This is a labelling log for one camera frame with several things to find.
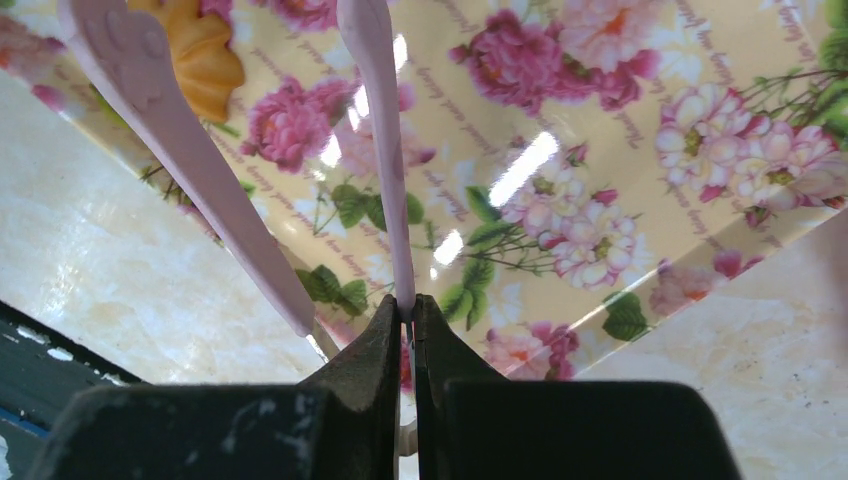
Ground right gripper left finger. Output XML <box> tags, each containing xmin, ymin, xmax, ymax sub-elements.
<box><xmin>29</xmin><ymin>296</ymin><xmax>401</xmax><ymax>479</ymax></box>

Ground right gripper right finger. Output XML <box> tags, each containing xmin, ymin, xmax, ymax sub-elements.
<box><xmin>412</xmin><ymin>295</ymin><xmax>741</xmax><ymax>479</ymax></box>

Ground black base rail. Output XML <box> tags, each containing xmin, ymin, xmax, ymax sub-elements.
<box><xmin>1</xmin><ymin>303</ymin><xmax>142</xmax><ymax>479</ymax></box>

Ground pink silicone tongs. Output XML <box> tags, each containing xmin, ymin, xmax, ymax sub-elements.
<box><xmin>56</xmin><ymin>0</ymin><xmax>420</xmax><ymax>480</ymax></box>

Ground orange flower-shaped cookie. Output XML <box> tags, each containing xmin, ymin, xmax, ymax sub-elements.
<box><xmin>127</xmin><ymin>1</ymin><xmax>245</xmax><ymax>123</ymax></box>

